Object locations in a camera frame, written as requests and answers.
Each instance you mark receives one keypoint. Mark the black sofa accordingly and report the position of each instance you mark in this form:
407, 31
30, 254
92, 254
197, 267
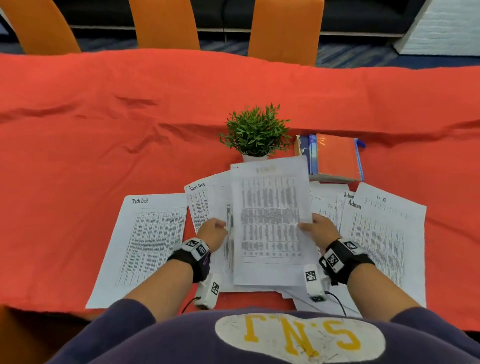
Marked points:
360, 13

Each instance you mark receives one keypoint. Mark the person's left hand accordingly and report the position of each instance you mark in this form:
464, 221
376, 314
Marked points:
210, 234

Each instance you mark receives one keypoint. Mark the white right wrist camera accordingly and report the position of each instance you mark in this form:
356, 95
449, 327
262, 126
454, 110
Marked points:
313, 283

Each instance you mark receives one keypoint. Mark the orange cover book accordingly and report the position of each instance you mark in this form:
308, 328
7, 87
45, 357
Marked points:
337, 155

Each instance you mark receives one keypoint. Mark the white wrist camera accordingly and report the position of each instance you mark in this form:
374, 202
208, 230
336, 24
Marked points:
313, 283
208, 292

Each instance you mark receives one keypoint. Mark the white brick pillar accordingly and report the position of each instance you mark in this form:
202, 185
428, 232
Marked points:
442, 30

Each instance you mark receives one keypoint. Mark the person's right forearm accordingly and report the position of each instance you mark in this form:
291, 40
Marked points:
378, 292

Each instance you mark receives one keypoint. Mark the handwritten heading table sheet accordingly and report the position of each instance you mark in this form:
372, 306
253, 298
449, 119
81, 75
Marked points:
393, 198
378, 247
342, 210
200, 202
326, 202
146, 240

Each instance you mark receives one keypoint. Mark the green artificial potted plant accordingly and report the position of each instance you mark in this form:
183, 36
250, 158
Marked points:
257, 131

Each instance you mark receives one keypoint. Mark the person's left thumb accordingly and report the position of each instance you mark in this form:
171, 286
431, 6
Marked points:
220, 224

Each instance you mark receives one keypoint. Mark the blue cover book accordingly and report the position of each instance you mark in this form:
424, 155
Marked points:
312, 152

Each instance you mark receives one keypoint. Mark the red tablecloth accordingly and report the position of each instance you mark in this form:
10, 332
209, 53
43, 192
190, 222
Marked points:
112, 131

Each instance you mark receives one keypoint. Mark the person's right thumb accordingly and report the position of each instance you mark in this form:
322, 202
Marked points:
305, 226

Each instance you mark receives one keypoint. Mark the blue pen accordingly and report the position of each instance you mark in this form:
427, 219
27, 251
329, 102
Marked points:
360, 143

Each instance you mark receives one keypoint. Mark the person's right hand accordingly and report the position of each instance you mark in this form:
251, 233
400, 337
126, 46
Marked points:
324, 232

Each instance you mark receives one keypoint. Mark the person's left forearm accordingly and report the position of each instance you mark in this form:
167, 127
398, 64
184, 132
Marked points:
165, 288

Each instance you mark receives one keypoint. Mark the pile of white paper sheets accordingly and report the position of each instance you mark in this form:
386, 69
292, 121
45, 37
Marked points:
330, 305

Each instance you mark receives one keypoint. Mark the orange chair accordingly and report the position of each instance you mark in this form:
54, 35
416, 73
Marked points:
41, 26
285, 30
165, 22

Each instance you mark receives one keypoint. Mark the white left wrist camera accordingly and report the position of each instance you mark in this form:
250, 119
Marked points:
208, 292

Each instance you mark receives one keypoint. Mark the printed table paper sheet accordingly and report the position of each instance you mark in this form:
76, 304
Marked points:
270, 210
227, 258

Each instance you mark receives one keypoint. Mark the navy sweatshirt with yellow print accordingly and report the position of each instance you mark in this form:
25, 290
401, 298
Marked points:
168, 341

